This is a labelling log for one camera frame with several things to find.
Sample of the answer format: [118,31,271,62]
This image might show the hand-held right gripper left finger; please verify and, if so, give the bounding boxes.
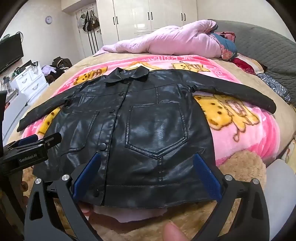
[24,152,104,241]

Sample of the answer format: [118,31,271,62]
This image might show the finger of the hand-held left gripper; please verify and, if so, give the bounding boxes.
[35,133,62,150]
[9,134,39,149]

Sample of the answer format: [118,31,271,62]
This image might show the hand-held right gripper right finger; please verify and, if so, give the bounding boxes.
[193,153,271,241]

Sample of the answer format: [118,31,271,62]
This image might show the black leather jacket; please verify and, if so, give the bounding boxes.
[17,67,277,209]

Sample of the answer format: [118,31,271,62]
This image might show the dark clothes pile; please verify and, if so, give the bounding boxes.
[45,67,67,84]

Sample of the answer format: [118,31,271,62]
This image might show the person's right hand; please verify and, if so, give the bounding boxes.
[163,220,192,241]

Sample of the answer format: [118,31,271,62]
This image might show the white drawer cabinet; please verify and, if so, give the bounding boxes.
[10,61,49,100]

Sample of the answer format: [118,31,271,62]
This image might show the pink printed blanket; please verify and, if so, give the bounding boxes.
[22,54,281,167]

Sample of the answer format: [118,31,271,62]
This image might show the pale pink cloth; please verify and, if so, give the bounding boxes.
[89,205,168,224]

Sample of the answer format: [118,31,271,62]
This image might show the purple cloth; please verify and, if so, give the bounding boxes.
[42,65,57,77]

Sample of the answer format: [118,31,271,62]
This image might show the light grey object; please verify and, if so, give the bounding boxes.
[265,160,296,241]

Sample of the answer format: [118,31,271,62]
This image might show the brown bag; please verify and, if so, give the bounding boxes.
[52,57,73,70]

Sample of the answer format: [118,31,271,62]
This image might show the black flat television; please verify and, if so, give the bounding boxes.
[0,32,24,75]

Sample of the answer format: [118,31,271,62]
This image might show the white door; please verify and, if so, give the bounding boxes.
[76,5,104,58]

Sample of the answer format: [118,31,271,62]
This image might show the blue patterned cloth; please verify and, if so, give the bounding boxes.
[257,73,292,103]

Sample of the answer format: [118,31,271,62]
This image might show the red patterned pillow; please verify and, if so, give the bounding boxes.
[231,57,265,75]
[218,31,236,43]

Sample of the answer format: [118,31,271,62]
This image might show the black hanging bag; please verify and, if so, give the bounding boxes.
[83,11,92,32]

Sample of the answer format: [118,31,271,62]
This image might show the teal floral pillow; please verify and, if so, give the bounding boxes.
[209,32,238,61]

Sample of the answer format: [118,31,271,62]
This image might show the pink duvet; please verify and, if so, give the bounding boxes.
[94,20,223,59]

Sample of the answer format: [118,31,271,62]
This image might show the grey quilted headboard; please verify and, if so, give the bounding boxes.
[208,20,296,102]

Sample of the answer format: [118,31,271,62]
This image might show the white wardrobe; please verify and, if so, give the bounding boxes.
[96,0,198,50]

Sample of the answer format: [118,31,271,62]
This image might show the black hanging straps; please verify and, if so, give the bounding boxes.
[87,31,98,55]

